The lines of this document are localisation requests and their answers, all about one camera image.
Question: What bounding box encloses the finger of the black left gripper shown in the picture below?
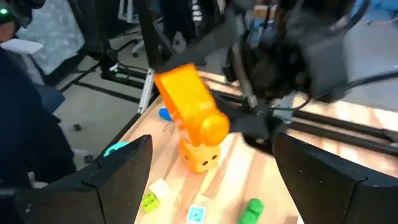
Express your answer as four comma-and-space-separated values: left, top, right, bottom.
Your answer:
213, 91, 274, 142
154, 9, 242, 75

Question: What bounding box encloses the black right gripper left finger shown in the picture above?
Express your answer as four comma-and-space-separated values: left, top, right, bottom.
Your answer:
0, 134, 154, 224

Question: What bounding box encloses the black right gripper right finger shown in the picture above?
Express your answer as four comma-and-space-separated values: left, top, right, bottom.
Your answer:
272, 133, 398, 224

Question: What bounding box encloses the lime green square block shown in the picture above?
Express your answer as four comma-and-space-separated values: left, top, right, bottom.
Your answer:
141, 192, 160, 214

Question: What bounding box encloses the teal foam die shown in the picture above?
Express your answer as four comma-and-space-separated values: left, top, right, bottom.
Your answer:
103, 141, 131, 158

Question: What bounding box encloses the pale yellow square block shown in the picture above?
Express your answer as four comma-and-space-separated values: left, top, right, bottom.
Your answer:
148, 178, 171, 200

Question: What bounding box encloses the orange wedge toy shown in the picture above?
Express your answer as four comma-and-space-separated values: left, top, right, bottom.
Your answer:
154, 63, 231, 147

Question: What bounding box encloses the orange foam die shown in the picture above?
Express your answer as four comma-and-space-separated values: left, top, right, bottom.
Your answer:
178, 139, 221, 174

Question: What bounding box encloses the blue square toy block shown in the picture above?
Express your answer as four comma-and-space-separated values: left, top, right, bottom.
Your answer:
158, 107, 174, 123

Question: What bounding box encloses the dark green double block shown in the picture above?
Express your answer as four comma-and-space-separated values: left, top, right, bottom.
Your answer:
238, 198, 265, 224

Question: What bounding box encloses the light teal square block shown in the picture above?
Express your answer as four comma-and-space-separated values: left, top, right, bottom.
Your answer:
186, 204, 206, 224

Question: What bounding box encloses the black floor stand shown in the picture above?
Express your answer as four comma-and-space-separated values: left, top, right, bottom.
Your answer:
67, 0, 150, 91

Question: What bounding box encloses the person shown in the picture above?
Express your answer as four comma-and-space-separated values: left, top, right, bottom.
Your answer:
0, 21, 77, 187

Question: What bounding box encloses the blue office chair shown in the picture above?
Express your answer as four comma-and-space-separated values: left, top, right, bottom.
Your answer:
30, 82, 94, 166

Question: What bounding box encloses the frosted grey panel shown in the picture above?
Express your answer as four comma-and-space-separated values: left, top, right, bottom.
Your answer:
17, 0, 86, 75

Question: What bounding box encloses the white paper sheet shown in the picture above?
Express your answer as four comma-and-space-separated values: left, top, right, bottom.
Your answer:
0, 38, 44, 55

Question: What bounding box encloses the black device with green light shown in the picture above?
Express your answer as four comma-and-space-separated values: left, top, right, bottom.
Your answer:
0, 0, 47, 29

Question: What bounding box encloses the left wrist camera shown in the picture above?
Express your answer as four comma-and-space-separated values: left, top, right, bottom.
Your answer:
297, 27, 351, 100

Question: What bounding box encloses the white upright post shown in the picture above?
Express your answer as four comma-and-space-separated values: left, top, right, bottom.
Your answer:
137, 68, 155, 115

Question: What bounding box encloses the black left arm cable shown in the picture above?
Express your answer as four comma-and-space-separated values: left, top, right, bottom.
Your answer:
307, 70, 398, 103

